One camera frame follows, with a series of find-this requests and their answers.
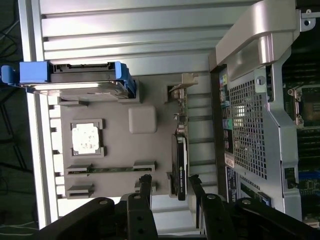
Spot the green RAM stick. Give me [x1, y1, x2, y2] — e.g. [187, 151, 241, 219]
[86, 166, 141, 173]

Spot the open black PC case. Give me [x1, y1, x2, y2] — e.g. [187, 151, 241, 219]
[208, 0, 320, 227]

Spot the green motherboard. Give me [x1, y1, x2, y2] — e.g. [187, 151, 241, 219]
[281, 59, 320, 218]

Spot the grey parts rack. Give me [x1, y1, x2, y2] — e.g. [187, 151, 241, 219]
[47, 74, 193, 201]

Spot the blue disk carrier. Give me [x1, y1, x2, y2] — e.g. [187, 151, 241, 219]
[0, 61, 137, 100]

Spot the silver hard disk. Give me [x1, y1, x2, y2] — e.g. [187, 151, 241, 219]
[22, 62, 130, 101]

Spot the silver CPU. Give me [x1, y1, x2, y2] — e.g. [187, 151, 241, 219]
[71, 123, 100, 155]

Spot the CPU socket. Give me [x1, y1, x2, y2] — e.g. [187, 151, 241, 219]
[287, 83, 320, 128]

